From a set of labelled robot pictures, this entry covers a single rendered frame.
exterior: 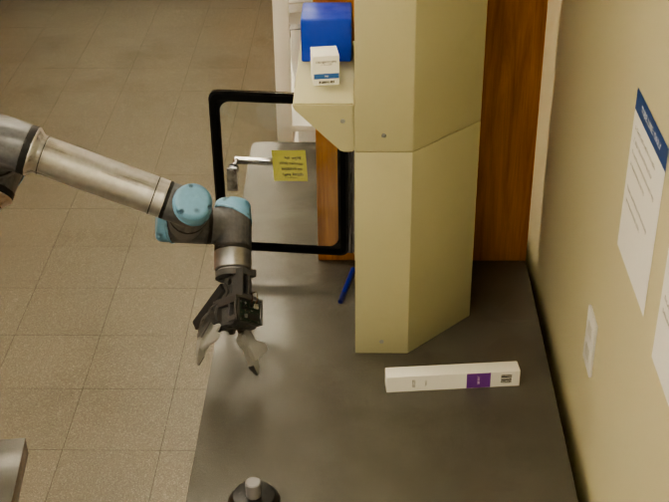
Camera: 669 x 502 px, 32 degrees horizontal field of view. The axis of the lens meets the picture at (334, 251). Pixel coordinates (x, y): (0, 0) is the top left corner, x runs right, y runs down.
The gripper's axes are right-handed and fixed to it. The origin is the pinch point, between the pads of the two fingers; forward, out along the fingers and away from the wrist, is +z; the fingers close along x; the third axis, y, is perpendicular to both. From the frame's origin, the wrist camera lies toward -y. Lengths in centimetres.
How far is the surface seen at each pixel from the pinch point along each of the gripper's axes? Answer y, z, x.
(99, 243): -205, -104, 101
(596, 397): 63, 11, 33
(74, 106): -289, -207, 138
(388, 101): 44, -43, 2
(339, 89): 35, -48, -1
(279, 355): -3.1, -6.6, 16.8
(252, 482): 19.4, 24.5, -9.7
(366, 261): 22.2, -21.1, 18.0
